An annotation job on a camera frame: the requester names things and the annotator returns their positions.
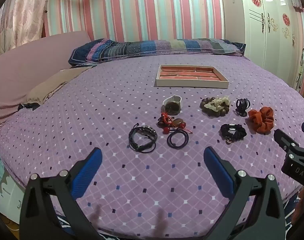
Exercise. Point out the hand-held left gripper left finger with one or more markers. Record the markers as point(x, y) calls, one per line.
point(88, 172)

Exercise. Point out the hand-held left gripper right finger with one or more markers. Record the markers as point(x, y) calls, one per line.
point(216, 167)

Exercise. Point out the orange scrunchie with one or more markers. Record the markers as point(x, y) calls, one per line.
point(263, 121)

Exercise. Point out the cream scrunchie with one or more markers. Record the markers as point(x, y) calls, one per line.
point(218, 102)

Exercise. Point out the white tray with brick lining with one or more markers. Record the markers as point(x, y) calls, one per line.
point(191, 83)

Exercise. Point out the blue patterned cloth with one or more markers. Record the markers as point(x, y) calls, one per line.
point(293, 205)

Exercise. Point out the black scrunchie with charm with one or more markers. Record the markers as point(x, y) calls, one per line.
point(238, 130)

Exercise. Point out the black hair claw clip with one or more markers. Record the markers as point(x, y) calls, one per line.
point(241, 105)

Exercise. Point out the purple diamond-print bedsheet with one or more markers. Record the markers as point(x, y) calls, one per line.
point(117, 92)

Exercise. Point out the pale green printed cloth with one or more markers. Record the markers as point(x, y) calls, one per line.
point(2, 180)

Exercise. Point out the beige blanket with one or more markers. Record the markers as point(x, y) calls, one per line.
point(57, 82)

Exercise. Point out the white wardrobe with decals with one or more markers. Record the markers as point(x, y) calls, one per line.
point(266, 42)

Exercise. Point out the striped patchwork pillow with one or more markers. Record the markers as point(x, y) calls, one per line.
point(154, 47)

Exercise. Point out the pink floral curtain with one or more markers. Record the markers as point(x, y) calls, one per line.
point(19, 17)

